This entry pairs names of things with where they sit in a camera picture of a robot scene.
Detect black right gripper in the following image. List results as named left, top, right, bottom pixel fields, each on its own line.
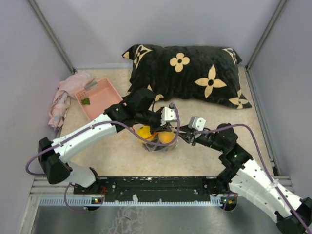
left=174, top=124, right=225, bottom=152

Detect yellow lemon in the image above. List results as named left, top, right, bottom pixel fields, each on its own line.
left=137, top=125, right=155, bottom=141

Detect orange peach fruit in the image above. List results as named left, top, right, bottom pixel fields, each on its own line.
left=158, top=131, right=176, bottom=144

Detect clear zip bag orange zipper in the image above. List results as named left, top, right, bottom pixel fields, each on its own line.
left=132, top=124, right=178, bottom=152

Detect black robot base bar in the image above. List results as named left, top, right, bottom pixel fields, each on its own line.
left=73, top=168, right=247, bottom=202

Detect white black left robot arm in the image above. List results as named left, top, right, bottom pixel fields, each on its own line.
left=39, top=88, right=176, bottom=194

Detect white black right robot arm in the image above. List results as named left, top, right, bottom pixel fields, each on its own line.
left=179, top=124, right=312, bottom=234

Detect pink plastic basket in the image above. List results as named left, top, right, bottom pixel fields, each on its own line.
left=75, top=78, right=123, bottom=121

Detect green loose leaf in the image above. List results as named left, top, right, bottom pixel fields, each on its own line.
left=81, top=97, right=90, bottom=105

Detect black pillow cream flowers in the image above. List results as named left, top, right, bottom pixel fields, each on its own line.
left=122, top=44, right=252, bottom=110

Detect pink cloth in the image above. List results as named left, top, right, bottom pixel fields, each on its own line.
left=48, top=72, right=94, bottom=130

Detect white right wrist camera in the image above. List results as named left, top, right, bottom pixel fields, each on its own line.
left=188, top=116, right=206, bottom=131

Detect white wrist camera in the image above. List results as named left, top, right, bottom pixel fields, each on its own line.
left=188, top=116, right=206, bottom=131
left=160, top=107, right=177, bottom=126

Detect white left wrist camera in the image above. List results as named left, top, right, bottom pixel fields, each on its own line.
left=160, top=107, right=177, bottom=126

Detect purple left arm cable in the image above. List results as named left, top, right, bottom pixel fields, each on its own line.
left=25, top=102, right=181, bottom=213

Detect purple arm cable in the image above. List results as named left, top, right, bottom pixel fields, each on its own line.
left=25, top=102, right=181, bottom=213
left=195, top=123, right=310, bottom=234

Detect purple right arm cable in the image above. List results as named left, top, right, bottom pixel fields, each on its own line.
left=195, top=123, right=310, bottom=234

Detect white slotted cable duct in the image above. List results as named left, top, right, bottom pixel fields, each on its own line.
left=39, top=196, right=238, bottom=207

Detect aluminium frame rail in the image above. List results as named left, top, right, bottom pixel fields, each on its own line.
left=30, top=176, right=76, bottom=195

